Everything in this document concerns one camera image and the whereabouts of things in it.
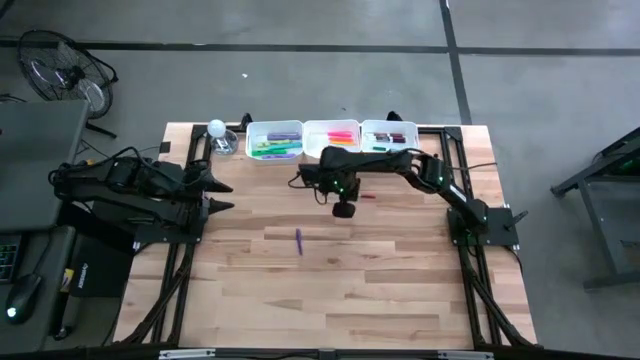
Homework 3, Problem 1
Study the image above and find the dark grey desk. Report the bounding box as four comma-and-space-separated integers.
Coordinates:
0, 224, 76, 354

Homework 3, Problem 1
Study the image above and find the grey metal cart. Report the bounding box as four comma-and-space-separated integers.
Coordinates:
549, 125, 640, 291

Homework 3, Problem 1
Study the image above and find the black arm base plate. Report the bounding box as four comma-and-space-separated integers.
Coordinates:
447, 206, 521, 247
133, 204, 207, 246

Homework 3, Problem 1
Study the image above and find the black computer mouse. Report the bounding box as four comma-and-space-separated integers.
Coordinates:
4, 273, 44, 325

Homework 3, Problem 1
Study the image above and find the black crossbeam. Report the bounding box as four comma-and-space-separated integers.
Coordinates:
0, 344, 640, 360

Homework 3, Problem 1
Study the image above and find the black box with white print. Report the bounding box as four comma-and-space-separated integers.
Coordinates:
68, 234, 135, 300

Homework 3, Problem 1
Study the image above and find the grey computer monitor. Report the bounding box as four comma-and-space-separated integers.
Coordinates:
0, 99, 90, 232

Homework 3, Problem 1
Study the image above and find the black floor fan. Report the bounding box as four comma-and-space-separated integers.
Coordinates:
18, 29, 120, 139

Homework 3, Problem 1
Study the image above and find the silver bracket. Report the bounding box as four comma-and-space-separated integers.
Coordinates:
437, 349, 495, 360
158, 348, 217, 360

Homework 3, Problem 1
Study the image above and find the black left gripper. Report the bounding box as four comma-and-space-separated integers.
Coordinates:
179, 162, 235, 229

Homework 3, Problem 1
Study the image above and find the white plastic bin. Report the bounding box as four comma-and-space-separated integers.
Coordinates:
244, 119, 305, 165
359, 119, 420, 160
303, 118, 362, 161

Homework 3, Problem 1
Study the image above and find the black aluminium frame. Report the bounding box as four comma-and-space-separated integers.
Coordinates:
115, 122, 539, 349

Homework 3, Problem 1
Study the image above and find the backlit keyboard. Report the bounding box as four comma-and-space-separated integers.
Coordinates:
0, 234, 22, 286

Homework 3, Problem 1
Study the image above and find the black yellow hand tool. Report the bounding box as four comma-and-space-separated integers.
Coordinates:
48, 268, 76, 342

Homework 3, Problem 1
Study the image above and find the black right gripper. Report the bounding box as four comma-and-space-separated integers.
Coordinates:
299, 164, 361, 220

